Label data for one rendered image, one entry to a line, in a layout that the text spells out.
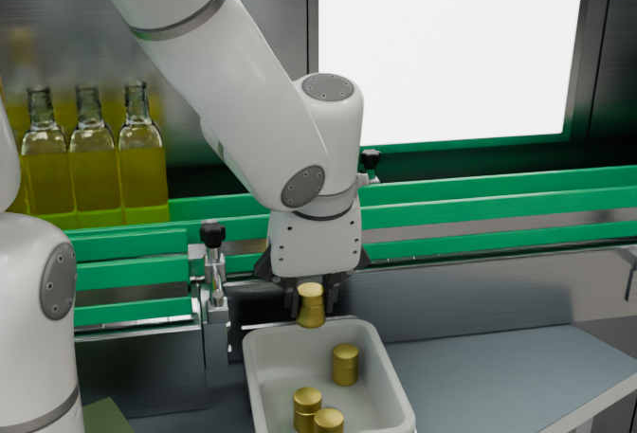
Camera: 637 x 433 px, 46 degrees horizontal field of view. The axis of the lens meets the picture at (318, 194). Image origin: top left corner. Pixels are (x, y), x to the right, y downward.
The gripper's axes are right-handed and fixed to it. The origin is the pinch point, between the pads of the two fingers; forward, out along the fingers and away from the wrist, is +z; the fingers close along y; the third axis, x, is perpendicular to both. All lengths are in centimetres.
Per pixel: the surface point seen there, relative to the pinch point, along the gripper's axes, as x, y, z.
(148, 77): -34.6, 16.8, -10.4
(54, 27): -36.9, 28.4, -17.3
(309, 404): 8.9, 1.4, 8.9
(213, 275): -1.6, 11.1, -3.3
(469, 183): -20.4, -28.4, 2.0
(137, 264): -5.7, 19.6, -2.3
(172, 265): -5.4, 15.6, -1.8
